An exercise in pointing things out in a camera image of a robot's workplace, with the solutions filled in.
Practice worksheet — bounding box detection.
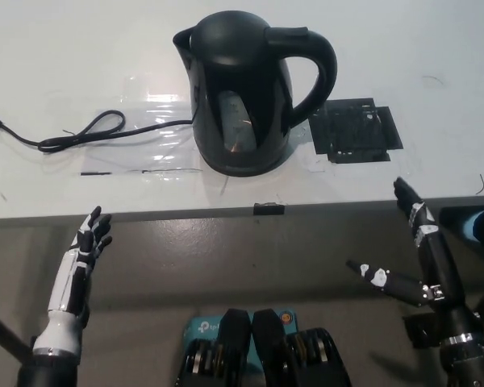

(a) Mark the black and white right hand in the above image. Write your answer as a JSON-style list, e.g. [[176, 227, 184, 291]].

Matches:
[[345, 177, 484, 349]]

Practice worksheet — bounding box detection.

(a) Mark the white and black left hand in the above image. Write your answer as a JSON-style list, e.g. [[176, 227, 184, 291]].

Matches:
[[31, 206, 114, 355]]

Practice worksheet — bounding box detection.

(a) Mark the black electric kettle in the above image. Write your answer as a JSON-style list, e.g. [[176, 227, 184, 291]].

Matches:
[[172, 10, 339, 170]]

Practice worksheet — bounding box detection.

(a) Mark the black round kettle base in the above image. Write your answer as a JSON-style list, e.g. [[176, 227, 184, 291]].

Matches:
[[201, 151, 292, 177]]

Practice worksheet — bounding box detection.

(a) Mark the black and blue object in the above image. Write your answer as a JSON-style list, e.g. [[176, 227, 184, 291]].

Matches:
[[439, 206, 484, 248]]

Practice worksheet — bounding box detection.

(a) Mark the clear plastic film sheet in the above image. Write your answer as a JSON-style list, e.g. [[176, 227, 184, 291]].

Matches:
[[80, 74, 205, 176]]

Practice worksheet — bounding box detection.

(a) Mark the small black table clip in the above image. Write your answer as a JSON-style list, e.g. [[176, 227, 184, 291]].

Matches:
[[252, 202, 287, 216]]

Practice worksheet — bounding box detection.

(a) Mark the black bracket block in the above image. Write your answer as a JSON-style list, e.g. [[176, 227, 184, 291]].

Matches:
[[402, 312, 443, 349]]

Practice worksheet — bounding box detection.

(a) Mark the black power cord with plug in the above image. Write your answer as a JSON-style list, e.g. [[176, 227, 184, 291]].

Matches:
[[0, 110, 199, 154]]

